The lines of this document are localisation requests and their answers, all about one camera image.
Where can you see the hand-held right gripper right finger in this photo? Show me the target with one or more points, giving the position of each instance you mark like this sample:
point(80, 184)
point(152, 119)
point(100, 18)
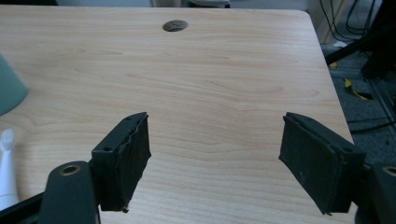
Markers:
point(317, 161)

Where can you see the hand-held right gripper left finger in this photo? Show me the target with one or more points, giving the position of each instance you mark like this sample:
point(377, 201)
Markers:
point(123, 168)

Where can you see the yellow floor tape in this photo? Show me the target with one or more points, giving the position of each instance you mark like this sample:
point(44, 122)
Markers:
point(353, 88)

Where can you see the white electric toothbrush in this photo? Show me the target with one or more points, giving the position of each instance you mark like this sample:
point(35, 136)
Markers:
point(7, 174)

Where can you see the black metal stand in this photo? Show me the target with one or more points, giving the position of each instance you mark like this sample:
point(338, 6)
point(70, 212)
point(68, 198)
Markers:
point(367, 43)

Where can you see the pale green cup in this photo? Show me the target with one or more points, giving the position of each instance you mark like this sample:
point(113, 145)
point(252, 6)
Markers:
point(9, 87)

